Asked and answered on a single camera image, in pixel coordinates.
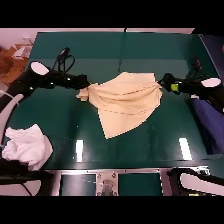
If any cream shirt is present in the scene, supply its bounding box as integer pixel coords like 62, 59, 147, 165
75, 71, 164, 140

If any silver frame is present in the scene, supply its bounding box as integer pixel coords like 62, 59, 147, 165
42, 166, 212, 197

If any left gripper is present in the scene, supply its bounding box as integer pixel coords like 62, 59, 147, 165
73, 74, 92, 91

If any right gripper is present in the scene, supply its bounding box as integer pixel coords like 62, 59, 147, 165
157, 72, 179, 95

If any white garment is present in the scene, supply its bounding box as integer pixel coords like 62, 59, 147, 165
1, 123, 54, 172

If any dark blue garment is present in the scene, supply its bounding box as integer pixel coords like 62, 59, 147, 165
191, 97, 224, 156

